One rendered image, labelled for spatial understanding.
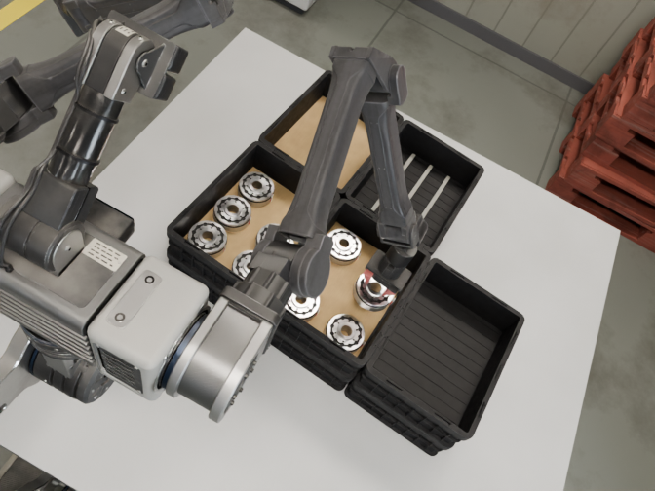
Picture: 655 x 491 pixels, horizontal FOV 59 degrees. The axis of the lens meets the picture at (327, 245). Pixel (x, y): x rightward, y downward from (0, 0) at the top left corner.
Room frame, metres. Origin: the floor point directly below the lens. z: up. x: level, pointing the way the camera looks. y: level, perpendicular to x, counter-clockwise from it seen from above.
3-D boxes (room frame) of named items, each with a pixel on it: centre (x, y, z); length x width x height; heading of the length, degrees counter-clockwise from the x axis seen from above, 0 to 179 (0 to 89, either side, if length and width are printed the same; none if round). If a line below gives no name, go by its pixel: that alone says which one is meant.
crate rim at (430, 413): (0.74, -0.39, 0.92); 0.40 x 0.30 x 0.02; 169
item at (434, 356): (0.74, -0.39, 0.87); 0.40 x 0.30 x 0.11; 169
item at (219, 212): (0.86, 0.28, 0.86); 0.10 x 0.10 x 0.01
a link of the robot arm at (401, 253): (0.79, -0.16, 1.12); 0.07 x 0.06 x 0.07; 173
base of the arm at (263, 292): (0.36, 0.06, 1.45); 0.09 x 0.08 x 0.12; 85
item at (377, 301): (0.78, -0.16, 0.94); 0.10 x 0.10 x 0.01
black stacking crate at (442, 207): (1.19, -0.17, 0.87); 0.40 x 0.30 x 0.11; 169
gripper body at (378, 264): (0.78, -0.16, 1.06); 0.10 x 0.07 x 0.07; 79
